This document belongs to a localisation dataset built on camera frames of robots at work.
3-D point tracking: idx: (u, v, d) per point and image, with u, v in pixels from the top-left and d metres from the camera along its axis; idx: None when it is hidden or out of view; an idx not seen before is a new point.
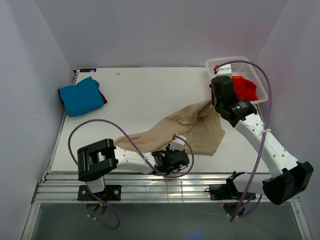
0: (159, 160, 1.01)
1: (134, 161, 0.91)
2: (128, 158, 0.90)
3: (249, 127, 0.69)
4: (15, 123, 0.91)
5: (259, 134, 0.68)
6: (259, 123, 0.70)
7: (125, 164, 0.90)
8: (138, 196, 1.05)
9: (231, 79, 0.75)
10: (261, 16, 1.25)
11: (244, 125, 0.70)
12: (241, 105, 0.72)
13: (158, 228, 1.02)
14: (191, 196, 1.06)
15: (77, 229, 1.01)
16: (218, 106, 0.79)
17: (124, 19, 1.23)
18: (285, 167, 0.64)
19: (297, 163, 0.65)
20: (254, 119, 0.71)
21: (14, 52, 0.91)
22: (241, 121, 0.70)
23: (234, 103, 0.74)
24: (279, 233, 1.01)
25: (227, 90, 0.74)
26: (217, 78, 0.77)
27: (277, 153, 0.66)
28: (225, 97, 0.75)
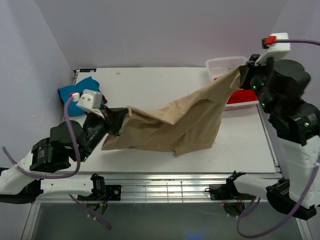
0: (41, 151, 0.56)
1: (12, 178, 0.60)
2: (7, 178, 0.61)
3: (303, 155, 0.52)
4: (15, 123, 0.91)
5: (311, 166, 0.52)
6: (316, 150, 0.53)
7: (13, 185, 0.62)
8: (138, 196, 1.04)
9: (307, 74, 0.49)
10: (261, 16, 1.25)
11: (299, 150, 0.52)
12: (309, 121, 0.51)
13: (158, 228, 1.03)
14: (191, 196, 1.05)
15: (77, 229, 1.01)
16: (267, 106, 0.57)
17: (124, 19, 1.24)
18: (313, 204, 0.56)
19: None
20: (314, 144, 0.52)
21: (15, 52, 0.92)
22: (299, 145, 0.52)
23: (296, 111, 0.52)
24: (279, 233, 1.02)
25: (298, 90, 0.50)
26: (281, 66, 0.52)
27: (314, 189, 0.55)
28: (287, 99, 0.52)
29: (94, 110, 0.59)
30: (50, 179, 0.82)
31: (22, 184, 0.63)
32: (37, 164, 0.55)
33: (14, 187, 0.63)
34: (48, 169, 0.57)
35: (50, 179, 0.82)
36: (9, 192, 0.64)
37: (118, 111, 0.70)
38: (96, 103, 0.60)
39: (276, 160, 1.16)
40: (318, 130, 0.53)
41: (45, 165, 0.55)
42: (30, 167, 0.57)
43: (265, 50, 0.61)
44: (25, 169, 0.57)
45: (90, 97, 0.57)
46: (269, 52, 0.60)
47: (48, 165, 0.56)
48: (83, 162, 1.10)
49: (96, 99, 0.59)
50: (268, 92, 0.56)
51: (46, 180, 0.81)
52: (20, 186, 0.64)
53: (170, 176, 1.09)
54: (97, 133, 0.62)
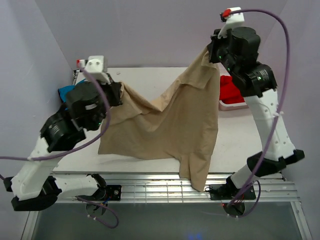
0: (53, 127, 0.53)
1: (32, 179, 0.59)
2: (22, 180, 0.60)
3: (262, 107, 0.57)
4: (15, 122, 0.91)
5: (271, 116, 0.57)
6: (274, 102, 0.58)
7: (37, 181, 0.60)
8: (138, 196, 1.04)
9: (256, 36, 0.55)
10: (261, 16, 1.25)
11: (257, 102, 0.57)
12: (262, 76, 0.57)
13: (158, 228, 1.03)
14: (191, 196, 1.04)
15: (77, 229, 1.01)
16: (231, 70, 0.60)
17: (124, 19, 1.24)
18: (281, 155, 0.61)
19: (292, 151, 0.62)
20: (271, 97, 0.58)
21: (15, 51, 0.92)
22: (257, 98, 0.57)
23: (253, 71, 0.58)
24: (278, 233, 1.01)
25: (250, 51, 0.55)
26: (236, 32, 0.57)
27: (279, 140, 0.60)
28: (245, 60, 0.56)
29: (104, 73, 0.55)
30: (61, 179, 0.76)
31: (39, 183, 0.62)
32: (55, 141, 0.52)
33: (31, 187, 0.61)
34: (69, 142, 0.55)
35: (62, 179, 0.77)
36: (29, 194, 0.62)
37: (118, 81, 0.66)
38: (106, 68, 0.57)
39: None
40: (272, 85, 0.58)
41: (67, 137, 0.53)
42: (46, 152, 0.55)
43: (224, 23, 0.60)
44: (42, 155, 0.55)
45: (98, 61, 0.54)
46: (227, 24, 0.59)
47: (64, 141, 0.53)
48: (88, 161, 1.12)
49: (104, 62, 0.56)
50: (231, 57, 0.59)
51: (57, 181, 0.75)
52: (41, 182, 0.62)
53: (170, 176, 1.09)
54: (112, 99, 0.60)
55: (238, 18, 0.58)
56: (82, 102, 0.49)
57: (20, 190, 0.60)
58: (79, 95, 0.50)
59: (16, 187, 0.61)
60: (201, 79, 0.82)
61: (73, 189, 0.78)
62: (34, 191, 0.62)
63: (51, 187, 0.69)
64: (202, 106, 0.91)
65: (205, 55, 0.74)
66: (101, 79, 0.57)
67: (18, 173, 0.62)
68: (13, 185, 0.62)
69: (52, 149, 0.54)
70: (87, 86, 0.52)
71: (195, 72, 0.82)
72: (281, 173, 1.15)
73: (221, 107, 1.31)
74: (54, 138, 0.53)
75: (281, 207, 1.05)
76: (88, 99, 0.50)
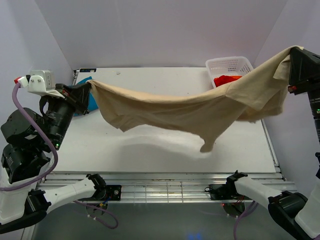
0: (10, 159, 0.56)
1: (4, 204, 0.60)
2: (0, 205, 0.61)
3: None
4: None
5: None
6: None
7: (11, 205, 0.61)
8: (138, 196, 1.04)
9: None
10: (261, 15, 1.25)
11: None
12: None
13: (159, 228, 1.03)
14: (191, 196, 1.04)
15: (77, 229, 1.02)
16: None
17: (124, 19, 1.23)
18: None
19: None
20: None
21: (14, 52, 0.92)
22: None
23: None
24: (278, 233, 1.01)
25: None
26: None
27: None
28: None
29: (49, 91, 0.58)
30: (52, 190, 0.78)
31: (19, 205, 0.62)
32: (13, 172, 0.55)
33: (12, 210, 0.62)
34: (32, 169, 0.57)
35: (52, 190, 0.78)
36: (11, 216, 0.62)
37: (80, 87, 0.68)
38: (50, 83, 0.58)
39: (276, 160, 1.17)
40: None
41: (23, 166, 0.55)
42: (8, 184, 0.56)
43: None
44: (6, 187, 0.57)
45: (40, 79, 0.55)
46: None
47: (25, 169, 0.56)
48: (88, 162, 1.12)
49: (46, 79, 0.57)
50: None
51: (48, 194, 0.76)
52: (20, 203, 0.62)
53: (170, 176, 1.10)
54: (63, 117, 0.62)
55: None
56: (21, 133, 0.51)
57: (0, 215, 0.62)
58: (19, 125, 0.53)
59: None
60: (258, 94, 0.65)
61: (64, 199, 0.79)
62: (16, 212, 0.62)
63: (39, 202, 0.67)
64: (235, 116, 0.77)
65: (283, 61, 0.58)
66: (50, 95, 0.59)
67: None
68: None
69: (13, 181, 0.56)
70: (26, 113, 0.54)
71: (255, 84, 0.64)
72: (281, 173, 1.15)
73: None
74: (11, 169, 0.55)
75: None
76: (26, 128, 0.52)
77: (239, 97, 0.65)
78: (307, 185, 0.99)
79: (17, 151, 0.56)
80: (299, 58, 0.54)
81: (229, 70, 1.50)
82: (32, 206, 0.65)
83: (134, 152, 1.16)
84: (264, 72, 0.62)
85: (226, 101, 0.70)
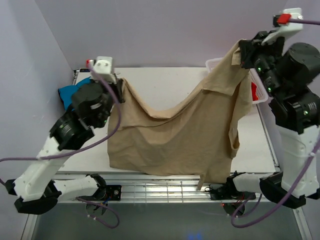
0: (65, 128, 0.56)
1: (38, 179, 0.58)
2: (29, 179, 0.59)
3: (299, 144, 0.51)
4: (15, 122, 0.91)
5: (304, 155, 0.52)
6: (313, 141, 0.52)
7: (41, 181, 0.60)
8: (138, 196, 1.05)
9: None
10: (261, 16, 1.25)
11: (294, 137, 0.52)
12: (309, 110, 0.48)
13: (158, 228, 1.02)
14: (191, 196, 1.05)
15: (77, 229, 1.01)
16: (272, 91, 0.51)
17: (124, 19, 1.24)
18: (303, 194, 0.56)
19: (316, 189, 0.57)
20: (312, 133, 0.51)
21: (15, 52, 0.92)
22: (296, 134, 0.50)
23: (299, 100, 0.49)
24: (278, 233, 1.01)
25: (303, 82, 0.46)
26: (296, 50, 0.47)
27: (306, 178, 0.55)
28: (293, 88, 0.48)
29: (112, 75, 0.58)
30: (60, 181, 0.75)
31: (45, 184, 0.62)
32: (68, 139, 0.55)
33: (38, 188, 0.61)
34: (80, 140, 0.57)
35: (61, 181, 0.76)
36: (34, 196, 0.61)
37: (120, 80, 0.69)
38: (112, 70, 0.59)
39: (276, 160, 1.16)
40: (317, 119, 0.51)
41: (77, 135, 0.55)
42: (56, 150, 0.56)
43: (277, 28, 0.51)
44: (51, 154, 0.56)
45: (107, 63, 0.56)
46: (280, 31, 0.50)
47: (77, 138, 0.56)
48: (88, 162, 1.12)
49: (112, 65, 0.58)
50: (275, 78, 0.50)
51: (57, 183, 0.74)
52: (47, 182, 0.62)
53: (170, 176, 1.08)
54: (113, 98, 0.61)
55: (298, 26, 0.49)
56: (92, 102, 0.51)
57: (26, 190, 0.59)
58: (84, 95, 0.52)
59: (20, 188, 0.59)
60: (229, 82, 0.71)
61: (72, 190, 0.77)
62: (39, 192, 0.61)
63: (52, 190, 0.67)
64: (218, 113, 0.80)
65: (236, 52, 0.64)
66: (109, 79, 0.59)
67: (23, 174, 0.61)
68: (17, 186, 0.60)
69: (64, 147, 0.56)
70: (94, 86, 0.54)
71: (222, 77, 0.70)
72: None
73: None
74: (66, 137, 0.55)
75: (282, 207, 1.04)
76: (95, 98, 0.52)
77: (214, 88, 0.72)
78: None
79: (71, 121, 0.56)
80: (241, 45, 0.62)
81: None
82: (44, 192, 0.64)
83: None
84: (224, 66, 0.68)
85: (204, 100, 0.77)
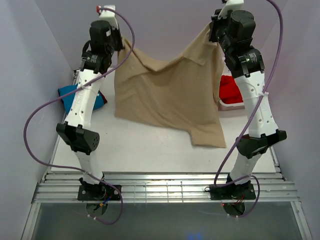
0: (92, 57, 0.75)
1: (87, 102, 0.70)
2: (82, 107, 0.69)
3: (249, 86, 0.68)
4: (15, 121, 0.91)
5: (256, 96, 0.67)
6: (261, 83, 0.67)
7: (88, 107, 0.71)
8: (138, 196, 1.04)
9: (253, 22, 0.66)
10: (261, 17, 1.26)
11: (245, 82, 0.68)
12: (251, 58, 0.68)
13: (158, 228, 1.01)
14: (191, 196, 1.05)
15: (76, 229, 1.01)
16: (226, 49, 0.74)
17: (124, 19, 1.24)
18: (263, 133, 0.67)
19: (275, 131, 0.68)
20: (257, 77, 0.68)
21: (15, 52, 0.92)
22: (244, 77, 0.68)
23: (244, 53, 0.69)
24: (278, 233, 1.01)
25: (243, 35, 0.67)
26: (235, 14, 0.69)
27: (263, 118, 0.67)
28: (237, 41, 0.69)
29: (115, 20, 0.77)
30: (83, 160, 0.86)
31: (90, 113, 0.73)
32: (100, 64, 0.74)
33: (87, 116, 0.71)
34: (104, 63, 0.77)
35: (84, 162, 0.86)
36: (87, 123, 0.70)
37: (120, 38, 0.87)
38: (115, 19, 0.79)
39: (276, 160, 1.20)
40: (260, 67, 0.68)
41: (103, 59, 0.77)
42: (93, 74, 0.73)
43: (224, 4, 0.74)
44: (91, 79, 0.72)
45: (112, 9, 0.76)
46: (228, 4, 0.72)
47: (103, 62, 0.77)
48: None
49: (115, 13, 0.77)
50: (227, 39, 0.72)
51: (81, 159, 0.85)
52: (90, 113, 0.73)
53: (170, 176, 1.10)
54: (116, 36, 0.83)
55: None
56: (104, 28, 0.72)
57: (82, 116, 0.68)
58: (100, 24, 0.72)
59: (77, 118, 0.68)
60: (202, 54, 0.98)
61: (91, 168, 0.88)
62: (88, 121, 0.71)
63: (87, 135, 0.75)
64: (195, 78, 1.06)
65: (207, 33, 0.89)
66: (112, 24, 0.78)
67: (70, 111, 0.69)
68: (70, 120, 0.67)
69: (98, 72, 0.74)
70: (102, 21, 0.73)
71: (196, 48, 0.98)
72: (281, 173, 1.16)
73: (221, 107, 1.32)
74: (96, 64, 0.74)
75: (281, 206, 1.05)
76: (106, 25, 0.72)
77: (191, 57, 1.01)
78: (308, 185, 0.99)
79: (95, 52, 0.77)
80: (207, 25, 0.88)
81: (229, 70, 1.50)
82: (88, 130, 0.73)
83: (135, 150, 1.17)
84: (199, 41, 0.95)
85: (187, 64, 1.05)
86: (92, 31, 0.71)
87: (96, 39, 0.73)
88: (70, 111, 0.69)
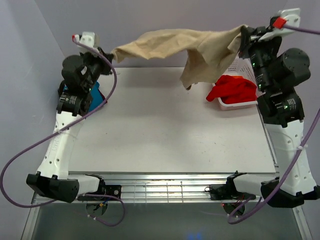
0: (71, 99, 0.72)
1: (62, 150, 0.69)
2: (57, 155, 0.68)
3: (285, 137, 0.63)
4: (14, 122, 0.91)
5: (293, 149, 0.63)
6: (298, 135, 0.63)
7: (64, 154, 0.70)
8: (138, 196, 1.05)
9: (307, 70, 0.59)
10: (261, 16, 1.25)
11: (280, 131, 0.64)
12: (289, 105, 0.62)
13: (158, 228, 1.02)
14: (191, 196, 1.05)
15: (76, 230, 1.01)
16: (261, 87, 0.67)
17: (124, 19, 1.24)
18: (299, 191, 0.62)
19: (312, 188, 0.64)
20: (295, 127, 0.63)
21: (14, 53, 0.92)
22: (280, 127, 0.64)
23: (282, 99, 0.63)
24: (278, 234, 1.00)
25: (291, 84, 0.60)
26: (288, 55, 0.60)
27: (300, 175, 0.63)
28: (280, 89, 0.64)
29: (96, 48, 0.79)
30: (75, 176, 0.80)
31: (66, 161, 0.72)
32: (79, 106, 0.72)
33: (63, 165, 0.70)
34: (85, 102, 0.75)
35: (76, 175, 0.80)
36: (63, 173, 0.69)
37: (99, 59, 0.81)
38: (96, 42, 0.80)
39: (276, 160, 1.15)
40: (299, 115, 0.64)
41: (84, 99, 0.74)
42: (73, 117, 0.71)
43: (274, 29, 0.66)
44: (68, 123, 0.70)
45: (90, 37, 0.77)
46: (275, 32, 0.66)
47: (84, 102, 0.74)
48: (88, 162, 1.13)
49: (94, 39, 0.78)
50: (265, 75, 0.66)
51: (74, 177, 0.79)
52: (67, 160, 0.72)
53: (170, 176, 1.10)
54: (96, 70, 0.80)
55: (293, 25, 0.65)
56: (79, 67, 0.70)
57: (57, 165, 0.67)
58: (71, 66, 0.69)
59: (51, 168, 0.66)
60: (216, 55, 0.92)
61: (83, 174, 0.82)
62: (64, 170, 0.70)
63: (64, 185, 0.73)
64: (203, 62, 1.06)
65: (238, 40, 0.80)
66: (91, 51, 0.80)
67: (45, 158, 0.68)
68: (43, 170, 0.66)
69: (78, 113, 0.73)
70: (72, 57, 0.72)
71: (215, 46, 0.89)
72: None
73: (221, 107, 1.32)
74: (76, 106, 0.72)
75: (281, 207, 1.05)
76: (80, 65, 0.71)
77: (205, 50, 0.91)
78: None
79: (73, 91, 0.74)
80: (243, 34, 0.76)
81: (229, 70, 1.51)
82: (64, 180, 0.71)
83: (135, 151, 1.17)
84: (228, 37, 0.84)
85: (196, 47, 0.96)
86: (66, 74, 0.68)
87: (71, 80, 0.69)
88: (44, 159, 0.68)
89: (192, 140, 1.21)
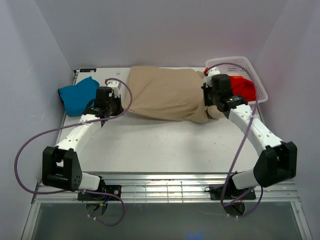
0: (95, 109, 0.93)
1: (82, 135, 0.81)
2: (77, 137, 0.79)
3: (239, 114, 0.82)
4: (15, 122, 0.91)
5: (247, 118, 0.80)
6: (248, 111, 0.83)
7: (81, 140, 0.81)
8: (138, 196, 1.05)
9: (227, 77, 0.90)
10: (260, 16, 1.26)
11: (237, 116, 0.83)
12: (234, 99, 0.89)
13: (158, 228, 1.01)
14: (191, 196, 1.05)
15: (76, 230, 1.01)
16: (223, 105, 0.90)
17: (124, 19, 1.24)
18: (268, 144, 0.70)
19: (280, 142, 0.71)
20: (243, 108, 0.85)
21: (15, 52, 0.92)
22: (234, 111, 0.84)
23: (229, 97, 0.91)
24: (278, 233, 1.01)
25: (224, 87, 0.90)
26: (221, 76, 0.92)
27: (262, 134, 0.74)
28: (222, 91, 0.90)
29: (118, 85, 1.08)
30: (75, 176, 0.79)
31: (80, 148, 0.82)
32: (100, 113, 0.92)
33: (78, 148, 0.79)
34: (104, 114, 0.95)
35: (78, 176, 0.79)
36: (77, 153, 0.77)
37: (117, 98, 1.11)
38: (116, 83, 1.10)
39: None
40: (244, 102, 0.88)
41: (104, 113, 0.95)
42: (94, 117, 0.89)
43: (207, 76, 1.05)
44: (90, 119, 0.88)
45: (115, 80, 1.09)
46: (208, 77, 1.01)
47: (103, 114, 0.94)
48: (88, 161, 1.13)
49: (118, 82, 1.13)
50: (218, 96, 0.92)
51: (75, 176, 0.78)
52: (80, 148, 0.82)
53: (170, 176, 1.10)
54: (112, 103, 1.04)
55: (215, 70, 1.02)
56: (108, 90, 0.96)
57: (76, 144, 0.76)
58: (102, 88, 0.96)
59: (69, 144, 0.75)
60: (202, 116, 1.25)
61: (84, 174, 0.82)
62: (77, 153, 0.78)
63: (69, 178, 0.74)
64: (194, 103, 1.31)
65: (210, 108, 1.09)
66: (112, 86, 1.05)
67: (65, 138, 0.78)
68: (62, 144, 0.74)
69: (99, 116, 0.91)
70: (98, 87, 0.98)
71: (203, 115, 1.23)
72: None
73: None
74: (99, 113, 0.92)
75: (281, 207, 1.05)
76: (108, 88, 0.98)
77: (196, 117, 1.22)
78: (308, 185, 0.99)
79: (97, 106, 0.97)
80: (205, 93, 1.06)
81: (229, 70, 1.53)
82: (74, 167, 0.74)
83: (135, 151, 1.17)
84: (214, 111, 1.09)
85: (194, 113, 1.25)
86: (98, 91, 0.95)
87: (101, 96, 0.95)
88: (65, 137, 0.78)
89: (192, 140, 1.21)
